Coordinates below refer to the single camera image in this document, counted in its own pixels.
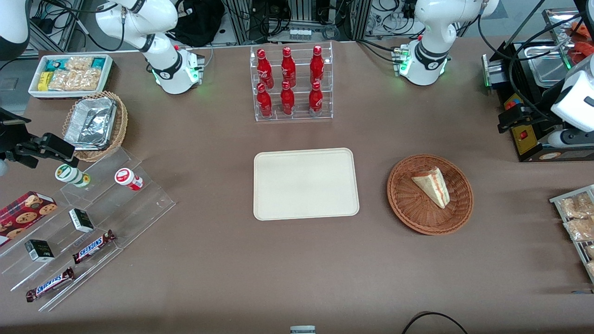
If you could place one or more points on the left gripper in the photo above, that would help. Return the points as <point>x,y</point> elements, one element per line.
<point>544,100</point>

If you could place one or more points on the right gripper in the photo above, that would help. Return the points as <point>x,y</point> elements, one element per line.
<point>9,137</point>

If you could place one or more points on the triangular sandwich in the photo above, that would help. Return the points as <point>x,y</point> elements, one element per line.
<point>434,185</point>

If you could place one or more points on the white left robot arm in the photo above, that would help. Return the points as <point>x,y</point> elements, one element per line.
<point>427,28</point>

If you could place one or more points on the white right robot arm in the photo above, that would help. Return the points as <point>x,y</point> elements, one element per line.
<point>162,60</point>

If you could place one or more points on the light oval wicker basket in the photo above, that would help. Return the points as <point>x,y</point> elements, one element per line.
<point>121,125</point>

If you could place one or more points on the brown round wicker basket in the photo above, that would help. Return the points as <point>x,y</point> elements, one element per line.
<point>408,204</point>

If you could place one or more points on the beige rectangular tray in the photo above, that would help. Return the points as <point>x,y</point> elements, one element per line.
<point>306,185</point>

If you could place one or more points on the green-capped yogurt bottle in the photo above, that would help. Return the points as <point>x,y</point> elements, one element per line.
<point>70,175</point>

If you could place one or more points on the stacked aluminium foil containers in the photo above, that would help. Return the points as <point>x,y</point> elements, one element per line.
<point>90,123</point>

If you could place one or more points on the steel pan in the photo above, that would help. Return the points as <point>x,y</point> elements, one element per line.
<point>543,69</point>

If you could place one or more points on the white rectangular snack bin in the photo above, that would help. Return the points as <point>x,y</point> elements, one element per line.
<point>32,90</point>

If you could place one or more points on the red chocolate cookie box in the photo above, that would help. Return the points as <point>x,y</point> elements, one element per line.
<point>23,215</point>

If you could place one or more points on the black food warmer appliance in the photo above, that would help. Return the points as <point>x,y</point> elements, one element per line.
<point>503,55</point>

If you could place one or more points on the yellow snack packet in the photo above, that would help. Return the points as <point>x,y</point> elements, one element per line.
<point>43,81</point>

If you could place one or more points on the small black carton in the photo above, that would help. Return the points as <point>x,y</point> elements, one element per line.
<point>81,220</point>
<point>39,250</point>

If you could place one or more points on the clear bag of crackers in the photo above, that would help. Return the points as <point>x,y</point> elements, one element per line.
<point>79,63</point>
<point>74,80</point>

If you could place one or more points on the teal snack packet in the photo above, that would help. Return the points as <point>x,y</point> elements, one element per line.
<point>54,64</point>
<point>99,62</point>

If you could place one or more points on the red-capped yogurt bottle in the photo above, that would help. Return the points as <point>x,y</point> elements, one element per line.
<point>127,178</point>

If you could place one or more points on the red orange food items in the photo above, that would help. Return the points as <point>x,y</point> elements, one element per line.
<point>585,48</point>

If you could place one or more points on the clear bag of pastries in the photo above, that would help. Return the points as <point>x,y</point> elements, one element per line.
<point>580,228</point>
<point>590,251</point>
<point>575,205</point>
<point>591,269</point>

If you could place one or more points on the steel container with clear lid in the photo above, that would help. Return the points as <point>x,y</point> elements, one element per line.
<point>557,23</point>

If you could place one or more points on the Snickers chocolate bar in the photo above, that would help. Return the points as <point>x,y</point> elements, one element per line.
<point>93,247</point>
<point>50,284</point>

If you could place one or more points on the clear acrylic stepped display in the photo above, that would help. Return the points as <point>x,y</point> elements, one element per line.
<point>139,208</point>

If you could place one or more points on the red cola bottle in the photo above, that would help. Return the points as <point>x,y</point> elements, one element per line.
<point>287,99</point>
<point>264,69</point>
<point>264,102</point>
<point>317,65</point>
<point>288,67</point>
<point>316,99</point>

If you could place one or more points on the black bag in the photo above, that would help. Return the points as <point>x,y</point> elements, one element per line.
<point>197,23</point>

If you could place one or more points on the clear acrylic bottle rack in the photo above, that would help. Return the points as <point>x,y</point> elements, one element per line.
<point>299,116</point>

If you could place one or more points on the white power strip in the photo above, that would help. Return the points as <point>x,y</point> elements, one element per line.
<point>300,34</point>

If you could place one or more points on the aluminium profile frame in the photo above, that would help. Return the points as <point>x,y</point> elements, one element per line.
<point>357,18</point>

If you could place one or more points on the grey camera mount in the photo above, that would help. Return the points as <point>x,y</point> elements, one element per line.
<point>302,330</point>

